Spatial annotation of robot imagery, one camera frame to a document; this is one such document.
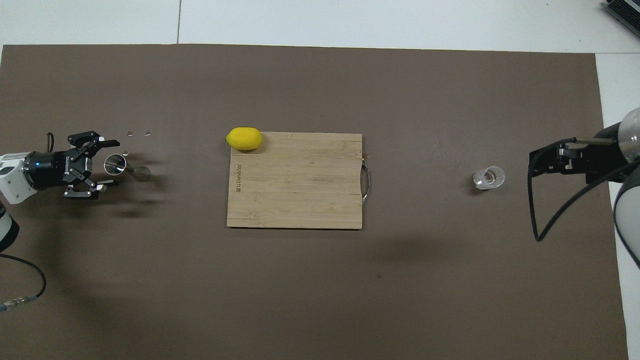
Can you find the wooden cutting board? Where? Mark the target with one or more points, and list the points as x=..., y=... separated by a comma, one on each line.
x=295, y=190

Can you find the grey ribbed device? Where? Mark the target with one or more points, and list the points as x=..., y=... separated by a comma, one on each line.
x=625, y=12

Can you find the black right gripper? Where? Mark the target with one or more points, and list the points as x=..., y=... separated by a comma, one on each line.
x=602, y=160

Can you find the brown table mat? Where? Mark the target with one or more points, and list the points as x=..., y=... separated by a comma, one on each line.
x=300, y=290

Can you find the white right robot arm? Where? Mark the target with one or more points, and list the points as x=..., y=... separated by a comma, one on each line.
x=631, y=132

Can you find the steel double jigger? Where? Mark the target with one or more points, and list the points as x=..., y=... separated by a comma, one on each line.
x=116, y=165

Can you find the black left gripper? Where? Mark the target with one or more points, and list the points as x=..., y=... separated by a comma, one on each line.
x=52, y=169

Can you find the yellow lemon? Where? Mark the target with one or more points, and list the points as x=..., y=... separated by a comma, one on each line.
x=244, y=139

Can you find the small clear glass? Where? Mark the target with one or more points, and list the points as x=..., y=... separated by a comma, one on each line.
x=489, y=178

